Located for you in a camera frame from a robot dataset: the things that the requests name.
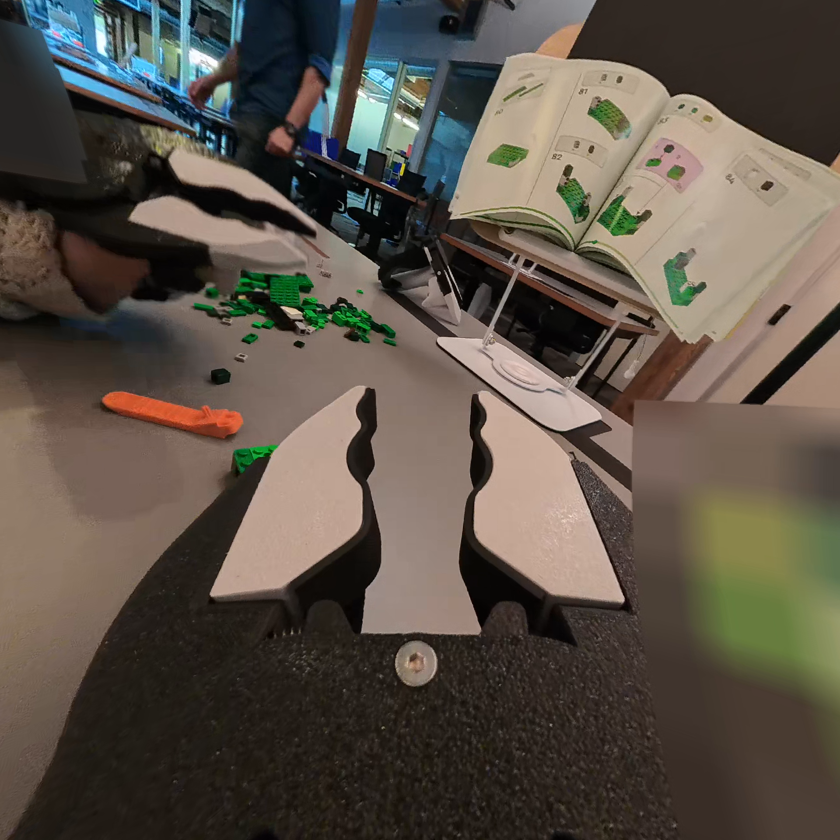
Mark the person's left forearm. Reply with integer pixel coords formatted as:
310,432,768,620
0,200,99,322

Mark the black office chair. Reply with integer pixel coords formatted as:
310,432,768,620
346,167,427,260

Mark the wooden pillar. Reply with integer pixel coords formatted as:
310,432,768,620
330,0,379,155

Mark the wooden edged desk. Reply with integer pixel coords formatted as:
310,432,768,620
440,233,716,424

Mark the white book stand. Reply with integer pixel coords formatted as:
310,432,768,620
436,220,660,433

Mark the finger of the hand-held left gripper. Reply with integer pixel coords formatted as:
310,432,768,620
164,148,319,238
128,196,311,269

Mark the pile of green lego bricks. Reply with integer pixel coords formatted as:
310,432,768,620
192,268,399,349

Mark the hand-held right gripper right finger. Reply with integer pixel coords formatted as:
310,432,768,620
459,391,626,634

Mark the person's left hand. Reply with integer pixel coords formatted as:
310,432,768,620
61,233,152,316

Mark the green lego assembly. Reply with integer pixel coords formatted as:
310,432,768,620
231,444,280,476

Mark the black and white object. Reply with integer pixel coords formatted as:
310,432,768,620
377,243,463,326

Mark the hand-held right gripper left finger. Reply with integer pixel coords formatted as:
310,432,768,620
209,386,383,634

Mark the orange brick separator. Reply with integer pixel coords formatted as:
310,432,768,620
101,392,244,439

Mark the open instruction booklet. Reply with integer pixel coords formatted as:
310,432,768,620
449,52,840,345

